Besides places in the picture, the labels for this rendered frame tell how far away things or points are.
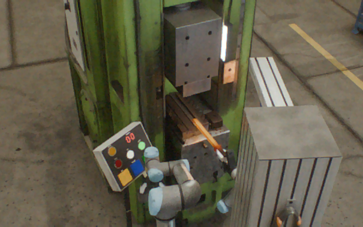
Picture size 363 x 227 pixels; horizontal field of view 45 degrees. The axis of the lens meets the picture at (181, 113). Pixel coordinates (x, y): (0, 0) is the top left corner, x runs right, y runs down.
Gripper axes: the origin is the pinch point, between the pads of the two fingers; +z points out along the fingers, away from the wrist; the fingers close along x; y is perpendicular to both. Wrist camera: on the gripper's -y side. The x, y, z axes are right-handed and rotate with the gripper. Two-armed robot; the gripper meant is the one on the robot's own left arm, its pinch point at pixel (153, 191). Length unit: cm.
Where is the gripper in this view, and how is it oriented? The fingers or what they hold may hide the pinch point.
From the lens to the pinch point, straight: 266.1
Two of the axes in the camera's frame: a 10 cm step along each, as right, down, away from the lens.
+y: 0.7, 6.2, -7.8
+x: 10.0, -0.4, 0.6
